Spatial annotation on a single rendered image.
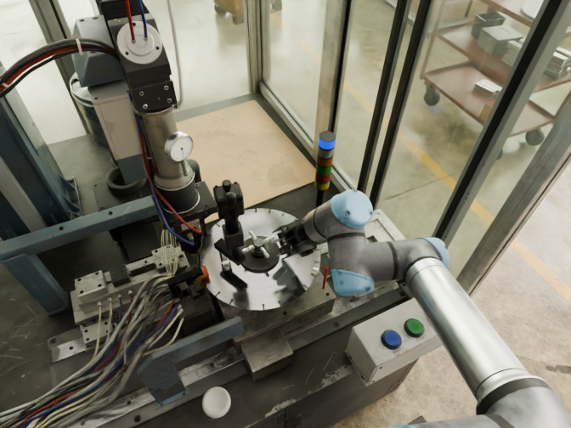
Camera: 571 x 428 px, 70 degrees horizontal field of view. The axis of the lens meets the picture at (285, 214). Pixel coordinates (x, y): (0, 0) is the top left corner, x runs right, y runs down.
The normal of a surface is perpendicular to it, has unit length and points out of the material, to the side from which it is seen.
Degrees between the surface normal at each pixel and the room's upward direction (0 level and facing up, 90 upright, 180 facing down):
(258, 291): 0
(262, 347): 0
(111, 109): 90
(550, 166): 90
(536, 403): 29
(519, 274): 0
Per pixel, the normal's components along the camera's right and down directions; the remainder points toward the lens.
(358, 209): 0.43, -0.30
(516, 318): 0.02, -0.65
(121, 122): 0.44, 0.68
